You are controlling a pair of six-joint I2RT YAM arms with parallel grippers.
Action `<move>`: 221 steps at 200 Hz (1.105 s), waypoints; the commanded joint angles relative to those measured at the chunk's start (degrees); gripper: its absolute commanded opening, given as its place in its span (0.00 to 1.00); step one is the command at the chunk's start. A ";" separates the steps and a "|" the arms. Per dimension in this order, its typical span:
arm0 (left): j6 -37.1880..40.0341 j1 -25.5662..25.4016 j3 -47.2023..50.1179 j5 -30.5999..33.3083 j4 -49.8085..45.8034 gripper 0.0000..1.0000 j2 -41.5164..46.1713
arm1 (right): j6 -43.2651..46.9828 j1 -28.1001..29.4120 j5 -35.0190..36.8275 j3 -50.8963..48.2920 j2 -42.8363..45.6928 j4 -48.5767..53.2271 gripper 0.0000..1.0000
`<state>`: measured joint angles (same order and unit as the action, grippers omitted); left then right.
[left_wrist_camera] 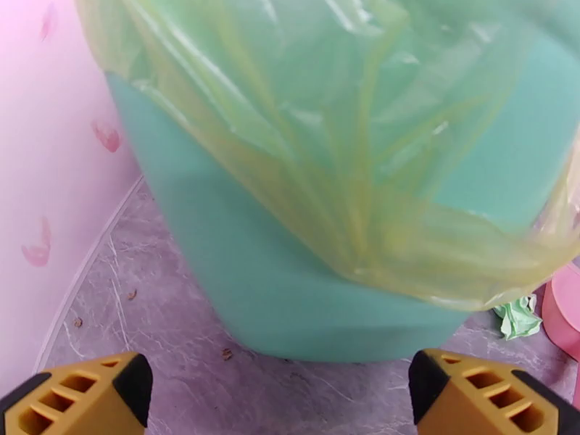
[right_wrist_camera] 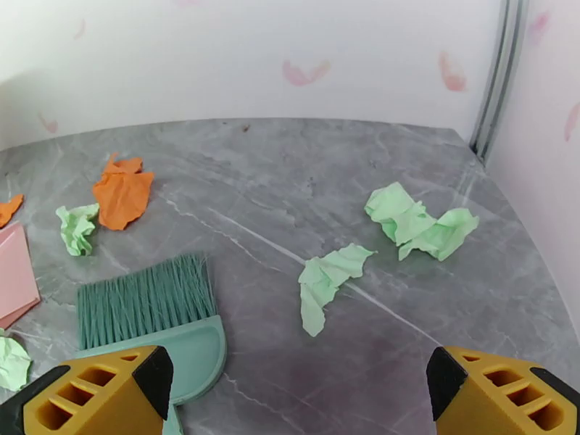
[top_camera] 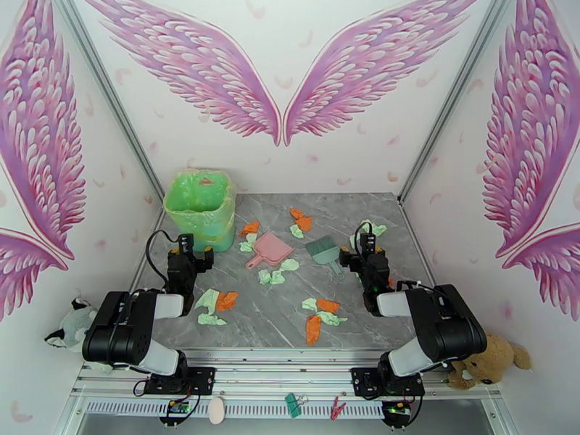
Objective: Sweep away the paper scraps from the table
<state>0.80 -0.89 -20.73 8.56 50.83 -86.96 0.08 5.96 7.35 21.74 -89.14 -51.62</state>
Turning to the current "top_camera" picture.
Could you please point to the green paper scrap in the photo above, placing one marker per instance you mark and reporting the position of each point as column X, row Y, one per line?
column 210, row 319
column 247, row 244
column 309, row 304
column 289, row 264
column 379, row 229
column 353, row 240
column 208, row 298
column 296, row 230
column 277, row 278
column 332, row 318
column 265, row 277

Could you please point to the green hand brush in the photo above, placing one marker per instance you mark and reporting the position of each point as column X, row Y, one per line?
column 322, row 250

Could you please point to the pink plastic dustpan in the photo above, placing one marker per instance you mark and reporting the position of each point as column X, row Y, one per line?
column 274, row 250

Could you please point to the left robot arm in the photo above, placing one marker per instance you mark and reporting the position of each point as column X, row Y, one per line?
column 118, row 329

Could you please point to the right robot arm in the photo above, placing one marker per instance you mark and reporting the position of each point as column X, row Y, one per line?
column 435, row 325

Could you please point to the green trash bin with bag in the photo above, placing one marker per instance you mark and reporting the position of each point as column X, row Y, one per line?
column 199, row 220

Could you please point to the grey husky plush toy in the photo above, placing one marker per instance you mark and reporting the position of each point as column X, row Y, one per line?
column 72, row 325

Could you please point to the left circuit board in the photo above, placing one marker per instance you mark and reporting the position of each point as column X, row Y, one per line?
column 176, row 407

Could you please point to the circuit board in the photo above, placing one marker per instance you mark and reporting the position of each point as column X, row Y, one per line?
column 398, row 409
column 176, row 407

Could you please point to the right circuit board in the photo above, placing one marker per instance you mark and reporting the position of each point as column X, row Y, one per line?
column 398, row 409

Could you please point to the red clip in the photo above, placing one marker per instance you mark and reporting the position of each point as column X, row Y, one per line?
column 336, row 407

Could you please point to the beige egg-shaped object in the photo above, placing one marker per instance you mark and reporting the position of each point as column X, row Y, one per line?
column 216, row 410

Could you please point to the brown bear plush toy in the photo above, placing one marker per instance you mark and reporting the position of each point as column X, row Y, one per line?
column 494, row 356

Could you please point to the white perforated strip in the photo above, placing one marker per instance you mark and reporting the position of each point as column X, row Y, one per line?
column 253, row 407

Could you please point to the green binder clip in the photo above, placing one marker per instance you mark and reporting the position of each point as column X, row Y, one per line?
column 293, row 404

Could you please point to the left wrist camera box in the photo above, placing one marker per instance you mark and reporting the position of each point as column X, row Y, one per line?
column 186, row 243

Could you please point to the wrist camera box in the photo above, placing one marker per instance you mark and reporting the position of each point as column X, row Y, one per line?
column 186, row 243
column 368, row 242

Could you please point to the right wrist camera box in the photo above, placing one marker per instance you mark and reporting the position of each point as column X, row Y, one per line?
column 368, row 242

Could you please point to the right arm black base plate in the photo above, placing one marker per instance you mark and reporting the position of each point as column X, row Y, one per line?
column 362, row 379

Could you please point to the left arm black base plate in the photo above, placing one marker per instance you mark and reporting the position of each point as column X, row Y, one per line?
column 204, row 379

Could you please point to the aluminium mounting rail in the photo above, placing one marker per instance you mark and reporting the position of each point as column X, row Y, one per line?
column 281, row 372

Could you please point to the aluminium frame post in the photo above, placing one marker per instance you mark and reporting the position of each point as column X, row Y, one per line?
column 453, row 107
column 108, row 94

